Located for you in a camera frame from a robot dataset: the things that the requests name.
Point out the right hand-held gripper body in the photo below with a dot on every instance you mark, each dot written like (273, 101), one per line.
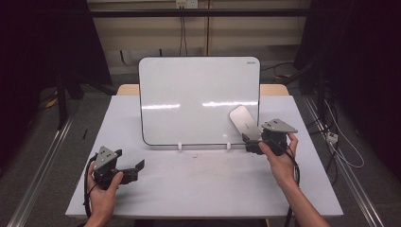
(277, 126)

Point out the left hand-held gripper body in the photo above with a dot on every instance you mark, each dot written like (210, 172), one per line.
(104, 157)

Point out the white whiteboard eraser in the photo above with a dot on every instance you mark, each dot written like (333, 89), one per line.
(242, 119)

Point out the white whiteboard with black rim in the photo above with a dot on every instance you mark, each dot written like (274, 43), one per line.
(189, 91)

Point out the person's left hand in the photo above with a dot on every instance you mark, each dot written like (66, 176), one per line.
(102, 198)

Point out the person's right hand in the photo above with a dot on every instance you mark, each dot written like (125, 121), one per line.
(283, 167)

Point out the white whiteboard support clip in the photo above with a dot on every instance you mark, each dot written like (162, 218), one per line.
(180, 146)
(229, 146)

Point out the small black stick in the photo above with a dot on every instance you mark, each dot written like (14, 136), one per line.
(84, 134)

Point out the white power strip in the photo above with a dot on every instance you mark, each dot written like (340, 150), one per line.
(332, 137)

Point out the black metal stand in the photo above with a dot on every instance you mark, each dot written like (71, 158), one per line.
(62, 101)

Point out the black curtain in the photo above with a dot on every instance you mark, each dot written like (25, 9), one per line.
(44, 41)

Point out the black horizontal bar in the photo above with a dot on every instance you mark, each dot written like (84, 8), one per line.
(142, 13)

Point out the aluminium floor rail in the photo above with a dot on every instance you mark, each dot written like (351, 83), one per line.
(38, 176)
(353, 186)

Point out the white wall outlet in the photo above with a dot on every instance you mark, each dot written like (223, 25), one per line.
(186, 3)

